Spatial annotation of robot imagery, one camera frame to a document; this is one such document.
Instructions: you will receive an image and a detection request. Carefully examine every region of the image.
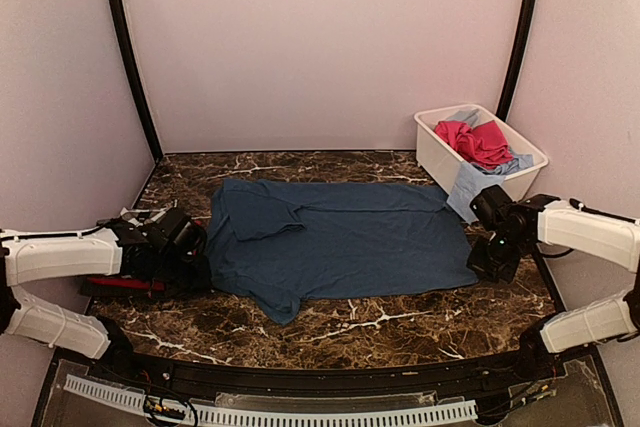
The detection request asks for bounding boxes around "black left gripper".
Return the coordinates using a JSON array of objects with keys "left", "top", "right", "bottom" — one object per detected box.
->
[{"left": 154, "top": 251, "right": 212, "bottom": 300}]

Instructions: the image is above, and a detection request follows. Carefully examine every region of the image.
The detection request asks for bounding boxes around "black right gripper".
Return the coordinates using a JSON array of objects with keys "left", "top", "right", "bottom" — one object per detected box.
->
[{"left": 468, "top": 230, "right": 528, "bottom": 282}]

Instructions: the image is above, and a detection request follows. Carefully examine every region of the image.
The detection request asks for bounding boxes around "blue garment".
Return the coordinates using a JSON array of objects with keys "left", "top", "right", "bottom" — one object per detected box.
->
[{"left": 206, "top": 179, "right": 478, "bottom": 325}]

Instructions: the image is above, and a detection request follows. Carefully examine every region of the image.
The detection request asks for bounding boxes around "black white plaid shirt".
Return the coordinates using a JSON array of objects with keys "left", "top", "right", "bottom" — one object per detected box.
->
[{"left": 119, "top": 207, "right": 168, "bottom": 225}]

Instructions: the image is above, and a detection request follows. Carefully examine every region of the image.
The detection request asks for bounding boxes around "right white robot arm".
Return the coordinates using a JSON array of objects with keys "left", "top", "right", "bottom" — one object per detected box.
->
[{"left": 467, "top": 186, "right": 639, "bottom": 381}]

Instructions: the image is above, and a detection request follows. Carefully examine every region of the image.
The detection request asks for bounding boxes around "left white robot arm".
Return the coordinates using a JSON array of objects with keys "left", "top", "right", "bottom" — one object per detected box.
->
[{"left": 1, "top": 220, "right": 210, "bottom": 383}]

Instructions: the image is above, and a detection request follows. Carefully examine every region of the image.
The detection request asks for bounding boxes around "white plastic laundry bin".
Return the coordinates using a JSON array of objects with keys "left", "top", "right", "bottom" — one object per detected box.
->
[{"left": 414, "top": 104, "right": 549, "bottom": 200}]

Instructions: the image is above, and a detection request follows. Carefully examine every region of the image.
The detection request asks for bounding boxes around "light blue cloth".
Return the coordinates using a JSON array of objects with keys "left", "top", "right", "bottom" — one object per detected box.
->
[{"left": 444, "top": 112, "right": 533, "bottom": 224}]

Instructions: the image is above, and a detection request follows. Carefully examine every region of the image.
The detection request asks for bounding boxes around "folded red t-shirt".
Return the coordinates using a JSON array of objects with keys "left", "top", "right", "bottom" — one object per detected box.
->
[{"left": 85, "top": 219, "right": 204, "bottom": 293}]

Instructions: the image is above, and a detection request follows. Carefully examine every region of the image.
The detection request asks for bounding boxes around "pink garment in bin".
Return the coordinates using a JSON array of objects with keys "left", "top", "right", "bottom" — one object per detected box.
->
[{"left": 434, "top": 121, "right": 514, "bottom": 169}]

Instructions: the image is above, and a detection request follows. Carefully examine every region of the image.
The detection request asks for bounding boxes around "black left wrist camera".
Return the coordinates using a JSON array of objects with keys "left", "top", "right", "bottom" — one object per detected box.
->
[{"left": 146, "top": 207, "right": 206, "bottom": 258}]

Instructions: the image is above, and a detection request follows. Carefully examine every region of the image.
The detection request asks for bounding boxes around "black front rail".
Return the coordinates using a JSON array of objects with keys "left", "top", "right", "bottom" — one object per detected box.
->
[{"left": 86, "top": 352, "right": 529, "bottom": 398}]

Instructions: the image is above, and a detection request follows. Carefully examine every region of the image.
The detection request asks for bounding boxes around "white slotted cable duct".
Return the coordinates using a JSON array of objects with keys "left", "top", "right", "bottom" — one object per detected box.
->
[{"left": 63, "top": 375, "right": 478, "bottom": 426}]

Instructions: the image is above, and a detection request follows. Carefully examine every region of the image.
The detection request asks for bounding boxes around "right black frame post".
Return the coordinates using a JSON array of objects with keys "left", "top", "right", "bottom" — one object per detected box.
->
[{"left": 496, "top": 0, "right": 536, "bottom": 121}]

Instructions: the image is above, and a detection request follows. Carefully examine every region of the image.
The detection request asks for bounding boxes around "black frame post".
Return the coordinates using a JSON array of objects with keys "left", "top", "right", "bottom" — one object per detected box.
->
[
  {"left": 496, "top": 0, "right": 536, "bottom": 121},
  {"left": 108, "top": 0, "right": 164, "bottom": 163}
]

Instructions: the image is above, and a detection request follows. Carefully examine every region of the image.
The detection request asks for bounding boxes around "left black frame post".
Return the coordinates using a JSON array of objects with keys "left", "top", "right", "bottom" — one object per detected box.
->
[{"left": 108, "top": 0, "right": 164, "bottom": 163}]

